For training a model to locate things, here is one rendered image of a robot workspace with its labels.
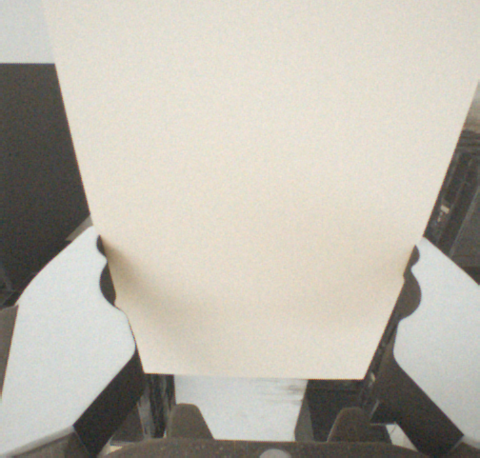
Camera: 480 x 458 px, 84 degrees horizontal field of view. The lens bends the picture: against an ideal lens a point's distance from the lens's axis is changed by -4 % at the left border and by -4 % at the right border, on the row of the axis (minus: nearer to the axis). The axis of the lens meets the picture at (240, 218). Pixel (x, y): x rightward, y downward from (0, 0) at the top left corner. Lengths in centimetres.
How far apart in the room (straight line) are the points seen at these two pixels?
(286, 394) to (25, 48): 109
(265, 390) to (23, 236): 82
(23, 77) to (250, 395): 99
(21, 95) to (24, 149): 7
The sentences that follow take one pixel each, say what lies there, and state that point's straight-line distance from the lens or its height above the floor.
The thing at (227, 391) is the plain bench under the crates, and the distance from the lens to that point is 105.
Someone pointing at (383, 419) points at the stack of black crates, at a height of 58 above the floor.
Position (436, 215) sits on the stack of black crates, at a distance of 99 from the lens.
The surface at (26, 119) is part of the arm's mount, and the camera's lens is 50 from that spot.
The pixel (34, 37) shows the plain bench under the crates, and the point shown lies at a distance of 62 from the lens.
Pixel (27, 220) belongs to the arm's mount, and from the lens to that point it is 49.
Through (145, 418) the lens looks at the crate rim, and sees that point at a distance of 70.
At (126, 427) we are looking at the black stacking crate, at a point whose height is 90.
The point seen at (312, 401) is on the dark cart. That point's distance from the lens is 213.
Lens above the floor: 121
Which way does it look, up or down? 62 degrees down
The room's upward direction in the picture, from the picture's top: 177 degrees counter-clockwise
